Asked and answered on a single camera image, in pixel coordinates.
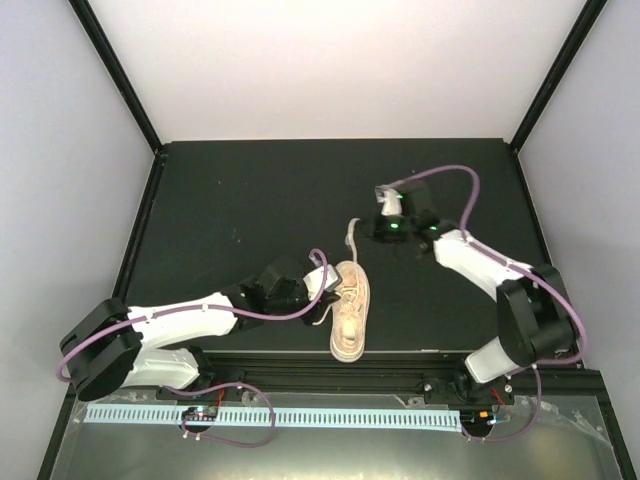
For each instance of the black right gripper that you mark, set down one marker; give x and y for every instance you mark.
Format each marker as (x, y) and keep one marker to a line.
(373, 231)

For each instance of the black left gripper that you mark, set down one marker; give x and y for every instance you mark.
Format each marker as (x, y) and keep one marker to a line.
(326, 298)

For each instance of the beige worn sneaker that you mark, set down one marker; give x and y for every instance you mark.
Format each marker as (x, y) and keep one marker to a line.
(350, 312)

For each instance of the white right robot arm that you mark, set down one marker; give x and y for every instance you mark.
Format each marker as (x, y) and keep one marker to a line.
(536, 324)

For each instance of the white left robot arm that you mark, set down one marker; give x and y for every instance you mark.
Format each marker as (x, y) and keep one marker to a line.
(117, 346)

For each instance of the small left circuit board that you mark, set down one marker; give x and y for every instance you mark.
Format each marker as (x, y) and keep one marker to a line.
(199, 414)

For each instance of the small circuit board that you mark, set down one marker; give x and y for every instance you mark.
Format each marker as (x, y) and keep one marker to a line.
(486, 417)
(199, 414)

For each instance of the small right circuit board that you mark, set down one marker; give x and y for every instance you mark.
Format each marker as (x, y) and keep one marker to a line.
(486, 417)

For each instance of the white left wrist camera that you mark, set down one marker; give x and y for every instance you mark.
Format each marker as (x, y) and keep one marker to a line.
(321, 280)

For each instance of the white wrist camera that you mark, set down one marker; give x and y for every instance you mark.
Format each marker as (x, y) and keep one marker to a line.
(390, 201)
(321, 280)

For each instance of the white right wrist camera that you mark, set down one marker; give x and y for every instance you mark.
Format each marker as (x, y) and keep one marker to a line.
(390, 201)

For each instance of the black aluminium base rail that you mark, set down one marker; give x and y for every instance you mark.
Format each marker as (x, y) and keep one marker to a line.
(438, 378)

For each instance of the black left floor frame rail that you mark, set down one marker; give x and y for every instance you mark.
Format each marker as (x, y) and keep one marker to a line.
(136, 237)

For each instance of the white slotted cable duct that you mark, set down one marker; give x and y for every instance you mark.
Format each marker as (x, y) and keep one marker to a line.
(280, 417)

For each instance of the black right corner frame post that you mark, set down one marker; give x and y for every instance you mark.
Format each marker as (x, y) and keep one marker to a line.
(585, 21)

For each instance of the black corner frame post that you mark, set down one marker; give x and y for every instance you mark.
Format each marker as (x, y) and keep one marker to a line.
(585, 21)
(99, 39)

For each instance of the black left corner frame post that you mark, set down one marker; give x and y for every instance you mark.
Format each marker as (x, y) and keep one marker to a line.
(99, 39)

